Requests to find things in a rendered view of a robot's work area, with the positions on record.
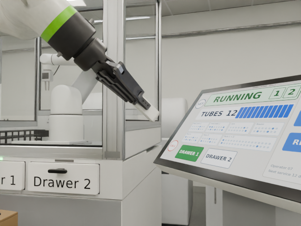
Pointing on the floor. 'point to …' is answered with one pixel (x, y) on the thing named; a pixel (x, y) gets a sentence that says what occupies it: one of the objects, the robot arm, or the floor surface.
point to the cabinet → (90, 207)
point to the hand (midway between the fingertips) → (146, 108)
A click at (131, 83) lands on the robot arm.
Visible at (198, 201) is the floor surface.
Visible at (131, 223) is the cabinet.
